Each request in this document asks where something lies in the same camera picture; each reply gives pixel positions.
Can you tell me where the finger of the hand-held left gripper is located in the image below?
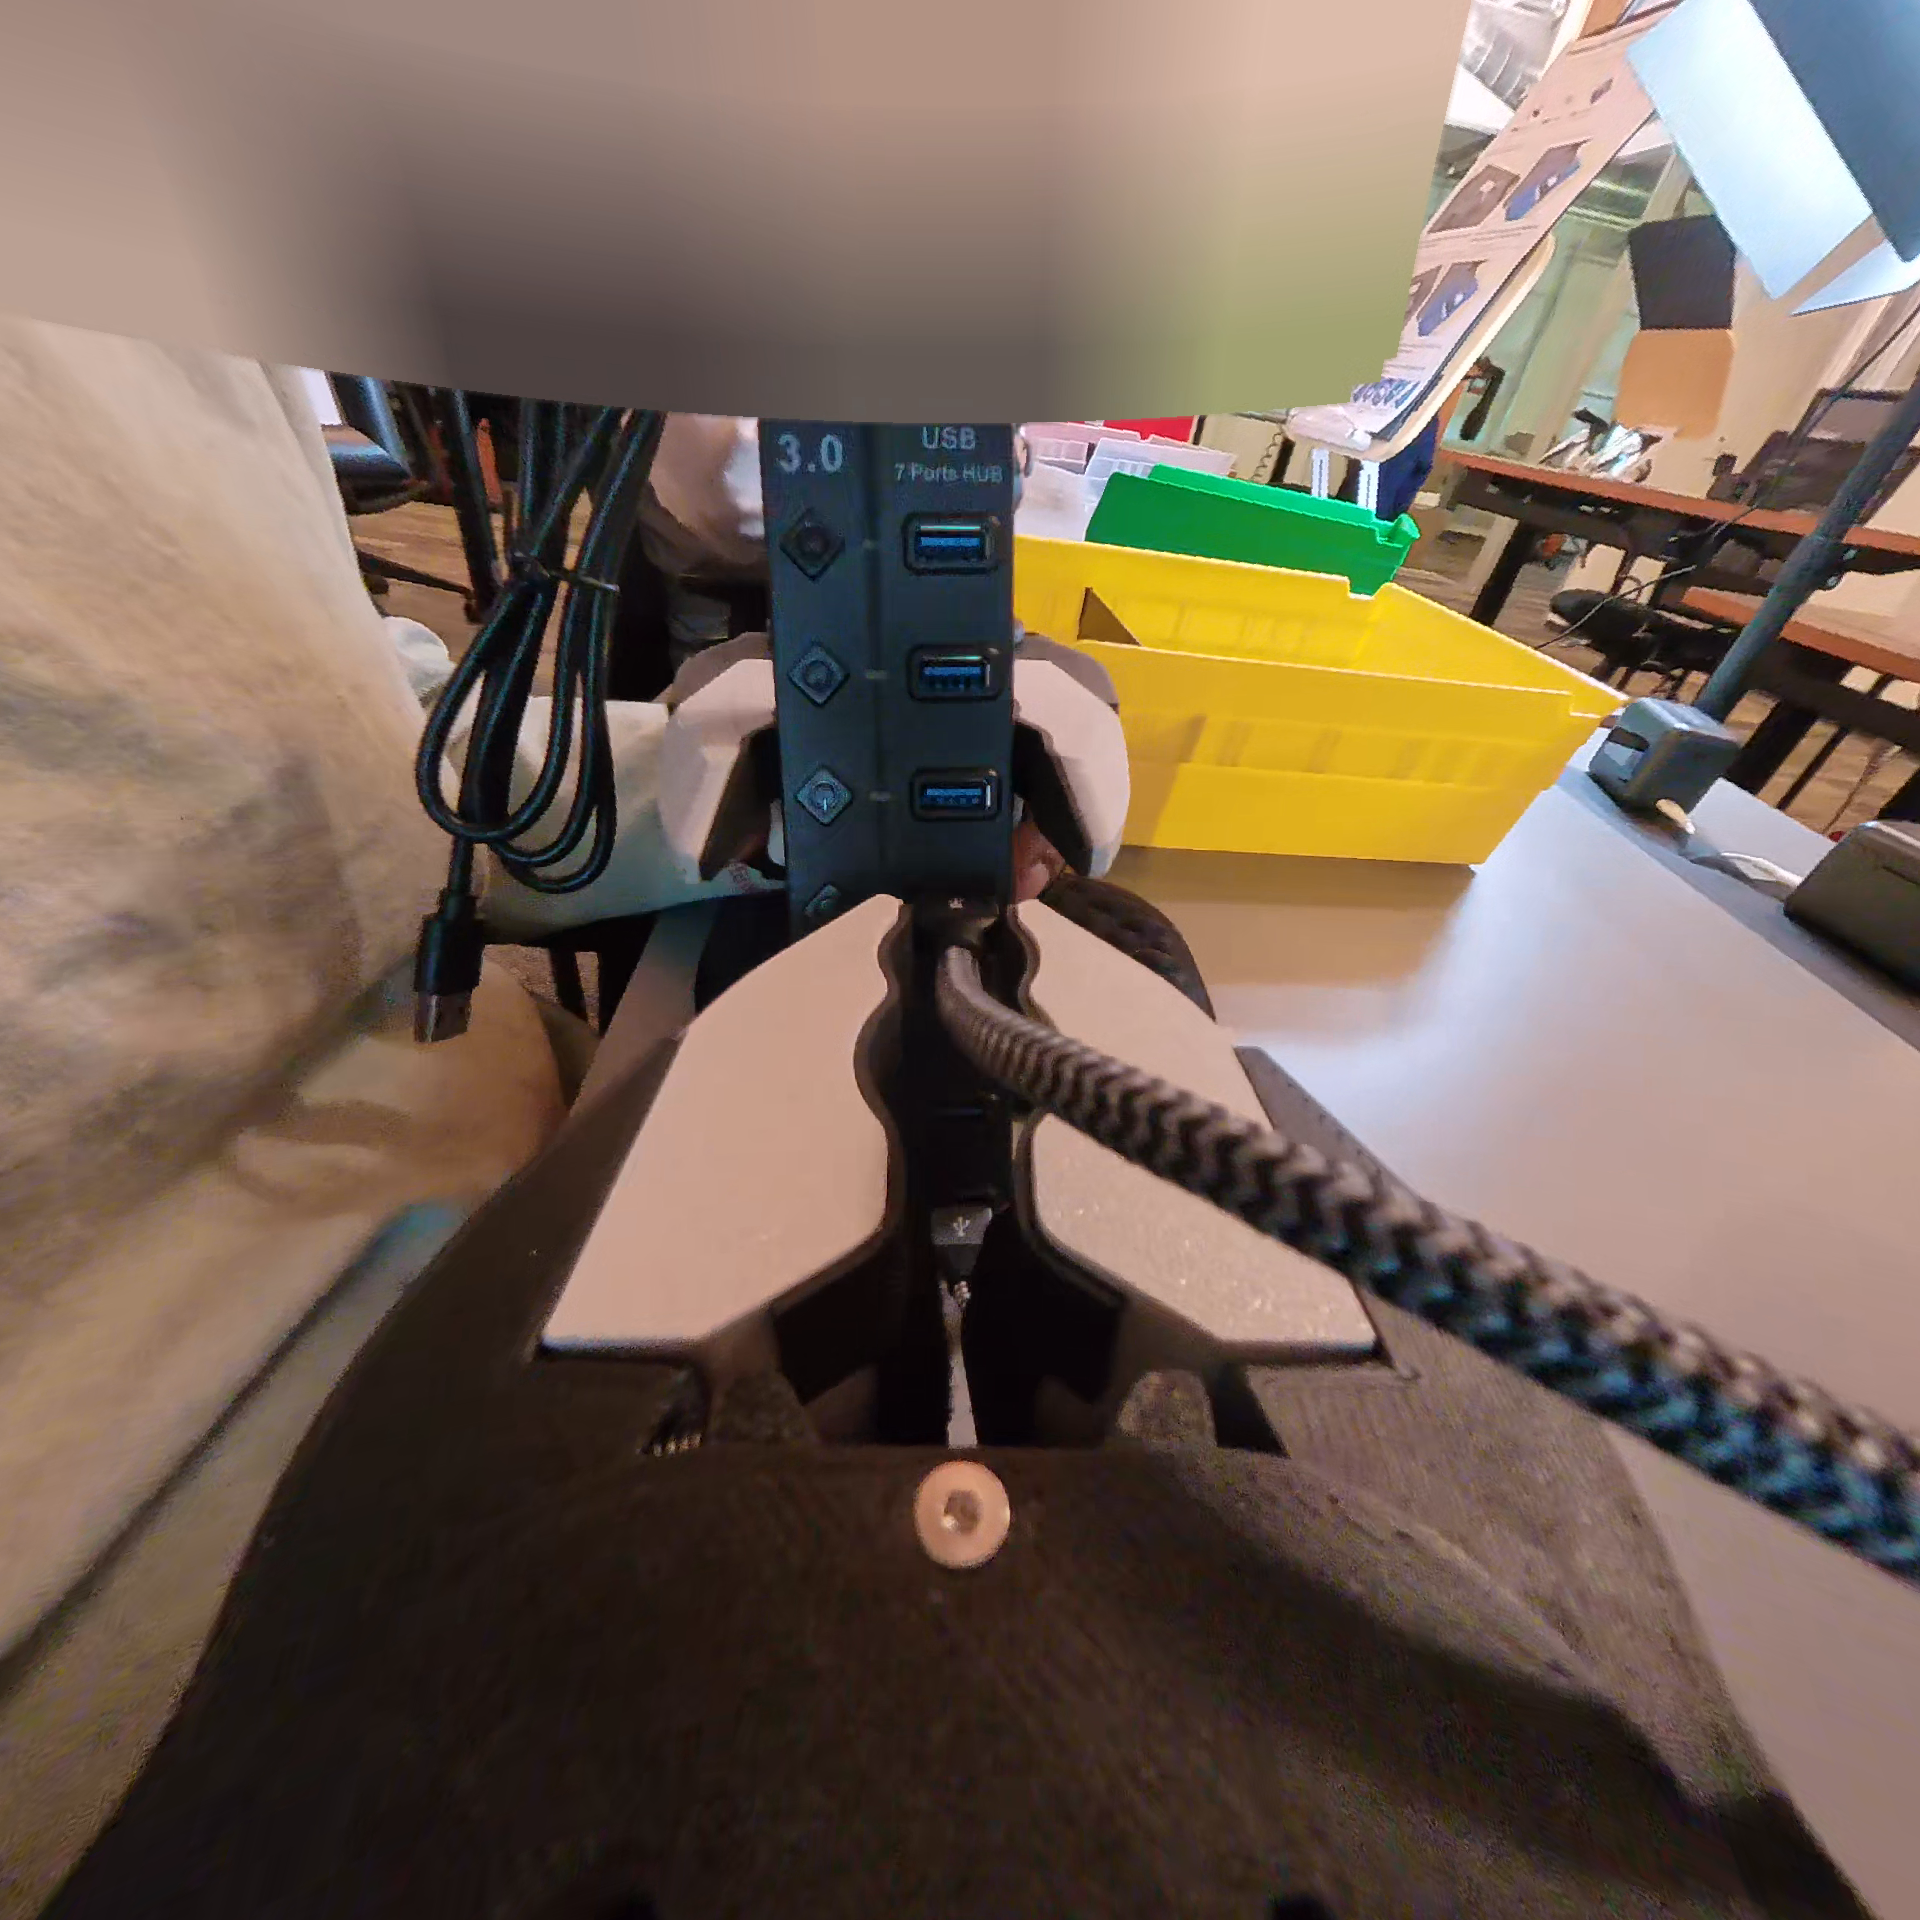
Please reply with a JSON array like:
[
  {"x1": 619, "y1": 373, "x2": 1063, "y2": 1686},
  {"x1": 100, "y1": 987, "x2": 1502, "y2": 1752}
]
[
  {"x1": 657, "y1": 630, "x2": 793, "y2": 890},
  {"x1": 1012, "y1": 630, "x2": 1136, "y2": 884}
]

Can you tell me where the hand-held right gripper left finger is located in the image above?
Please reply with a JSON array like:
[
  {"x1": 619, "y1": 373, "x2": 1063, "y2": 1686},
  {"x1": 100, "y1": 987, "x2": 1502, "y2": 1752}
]
[{"x1": 541, "y1": 901, "x2": 913, "y2": 1368}]

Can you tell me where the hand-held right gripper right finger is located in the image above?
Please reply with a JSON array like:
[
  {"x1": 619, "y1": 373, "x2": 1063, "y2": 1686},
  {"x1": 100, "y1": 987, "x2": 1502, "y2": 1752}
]
[{"x1": 1017, "y1": 912, "x2": 1380, "y2": 1368}]

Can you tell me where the black usb hub with switches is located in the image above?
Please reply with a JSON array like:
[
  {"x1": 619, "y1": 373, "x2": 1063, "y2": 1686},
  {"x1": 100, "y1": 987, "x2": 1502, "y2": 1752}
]
[{"x1": 757, "y1": 412, "x2": 1027, "y2": 1450}]

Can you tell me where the yellow plastic bin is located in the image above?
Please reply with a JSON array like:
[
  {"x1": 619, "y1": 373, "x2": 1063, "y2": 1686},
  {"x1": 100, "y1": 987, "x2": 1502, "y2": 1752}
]
[{"x1": 1012, "y1": 532, "x2": 1630, "y2": 872}]

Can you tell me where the black hub cable bundle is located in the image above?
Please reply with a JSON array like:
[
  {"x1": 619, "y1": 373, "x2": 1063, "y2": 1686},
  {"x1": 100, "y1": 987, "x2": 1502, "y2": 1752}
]
[{"x1": 412, "y1": 402, "x2": 671, "y2": 1049}]

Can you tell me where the thick braided black usb cable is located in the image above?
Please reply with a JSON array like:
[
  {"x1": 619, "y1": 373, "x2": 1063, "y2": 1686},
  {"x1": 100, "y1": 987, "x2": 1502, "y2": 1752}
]
[{"x1": 901, "y1": 889, "x2": 1920, "y2": 1580}]

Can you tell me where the black quilted wrist rest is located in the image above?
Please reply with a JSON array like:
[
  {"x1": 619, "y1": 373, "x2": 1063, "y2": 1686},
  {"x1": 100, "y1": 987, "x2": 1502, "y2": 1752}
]
[{"x1": 690, "y1": 875, "x2": 1220, "y2": 1038}]

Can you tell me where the green plastic bin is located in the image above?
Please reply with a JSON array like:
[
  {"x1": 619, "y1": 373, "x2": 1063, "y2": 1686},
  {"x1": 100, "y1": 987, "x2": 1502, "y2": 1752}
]
[{"x1": 1083, "y1": 464, "x2": 1422, "y2": 601}]

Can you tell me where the clear plastic bin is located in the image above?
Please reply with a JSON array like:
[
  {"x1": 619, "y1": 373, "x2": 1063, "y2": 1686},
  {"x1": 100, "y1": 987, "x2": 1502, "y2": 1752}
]
[{"x1": 1020, "y1": 424, "x2": 1240, "y2": 521}]

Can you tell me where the black office chair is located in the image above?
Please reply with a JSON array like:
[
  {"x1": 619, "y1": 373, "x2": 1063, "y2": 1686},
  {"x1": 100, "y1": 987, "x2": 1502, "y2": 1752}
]
[{"x1": 1545, "y1": 584, "x2": 1728, "y2": 678}]

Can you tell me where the small grey device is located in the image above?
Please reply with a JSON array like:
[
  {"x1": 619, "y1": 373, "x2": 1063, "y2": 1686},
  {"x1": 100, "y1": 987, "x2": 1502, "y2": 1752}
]
[{"x1": 1585, "y1": 694, "x2": 1747, "y2": 816}]

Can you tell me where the wooden desk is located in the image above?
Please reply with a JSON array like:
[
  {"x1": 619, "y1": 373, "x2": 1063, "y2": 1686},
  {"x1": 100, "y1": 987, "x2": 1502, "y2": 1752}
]
[{"x1": 1441, "y1": 447, "x2": 1920, "y2": 602}]

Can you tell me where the cardboard sheet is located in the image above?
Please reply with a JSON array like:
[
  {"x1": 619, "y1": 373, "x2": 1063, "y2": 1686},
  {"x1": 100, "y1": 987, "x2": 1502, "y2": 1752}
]
[{"x1": 1617, "y1": 323, "x2": 1742, "y2": 440}]

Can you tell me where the instruction poster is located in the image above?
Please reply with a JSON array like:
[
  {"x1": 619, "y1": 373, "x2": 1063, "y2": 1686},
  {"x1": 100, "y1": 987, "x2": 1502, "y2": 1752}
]
[{"x1": 1343, "y1": 0, "x2": 1669, "y2": 457}]

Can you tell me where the black light stand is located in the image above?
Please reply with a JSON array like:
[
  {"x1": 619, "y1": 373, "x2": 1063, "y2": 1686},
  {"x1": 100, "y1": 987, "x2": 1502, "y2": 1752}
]
[{"x1": 1694, "y1": 367, "x2": 1920, "y2": 722}]

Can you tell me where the dark grey device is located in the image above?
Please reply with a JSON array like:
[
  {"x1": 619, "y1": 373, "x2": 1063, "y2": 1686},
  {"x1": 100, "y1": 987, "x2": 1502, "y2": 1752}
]
[{"x1": 1780, "y1": 821, "x2": 1920, "y2": 980}]

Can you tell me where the led light panel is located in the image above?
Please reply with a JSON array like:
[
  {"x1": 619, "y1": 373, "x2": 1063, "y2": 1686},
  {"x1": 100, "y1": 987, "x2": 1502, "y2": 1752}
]
[{"x1": 1625, "y1": 0, "x2": 1920, "y2": 319}]

